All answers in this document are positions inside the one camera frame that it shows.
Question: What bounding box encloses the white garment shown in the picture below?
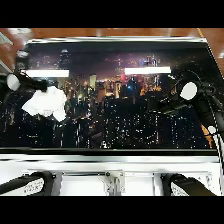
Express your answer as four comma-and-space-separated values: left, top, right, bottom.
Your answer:
21, 85, 68, 123

